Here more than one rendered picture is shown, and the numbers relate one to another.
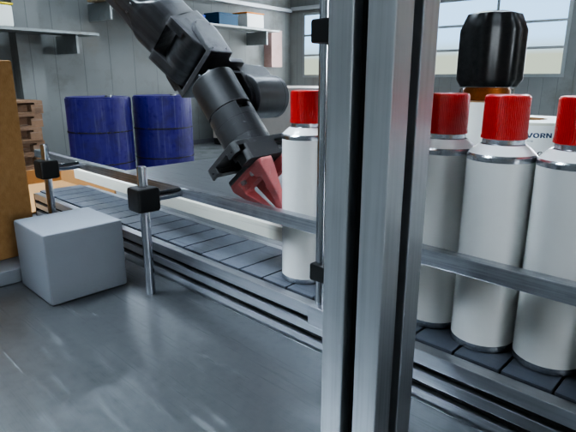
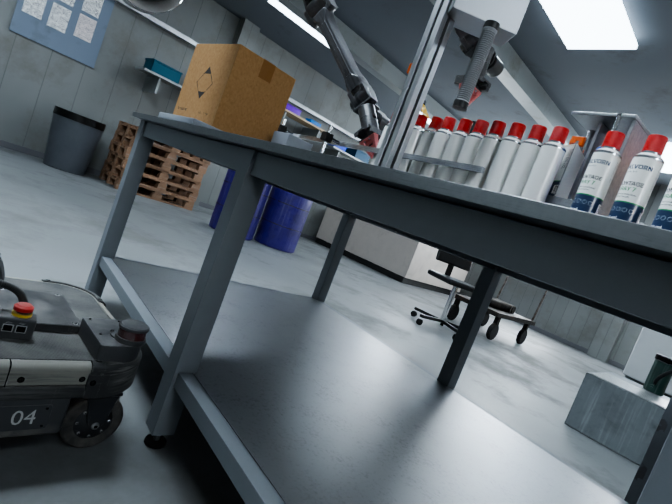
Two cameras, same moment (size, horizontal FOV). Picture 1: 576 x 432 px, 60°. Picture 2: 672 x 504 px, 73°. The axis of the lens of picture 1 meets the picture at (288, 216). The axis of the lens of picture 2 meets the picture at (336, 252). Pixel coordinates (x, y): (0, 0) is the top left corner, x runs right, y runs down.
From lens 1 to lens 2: 0.96 m
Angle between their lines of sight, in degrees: 12
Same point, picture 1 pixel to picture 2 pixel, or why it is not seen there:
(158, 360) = not seen: hidden behind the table
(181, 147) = (295, 223)
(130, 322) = not seen: hidden behind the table
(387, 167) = (408, 104)
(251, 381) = not seen: hidden behind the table
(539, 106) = (578, 308)
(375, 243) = (400, 122)
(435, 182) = (424, 139)
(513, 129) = (448, 125)
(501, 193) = (439, 140)
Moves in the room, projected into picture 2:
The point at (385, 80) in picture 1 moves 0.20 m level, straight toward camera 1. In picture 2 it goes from (414, 86) to (403, 50)
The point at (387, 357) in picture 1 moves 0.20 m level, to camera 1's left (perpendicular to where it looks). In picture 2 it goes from (393, 153) to (320, 126)
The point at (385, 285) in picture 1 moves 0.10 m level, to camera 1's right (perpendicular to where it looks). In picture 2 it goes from (399, 132) to (437, 146)
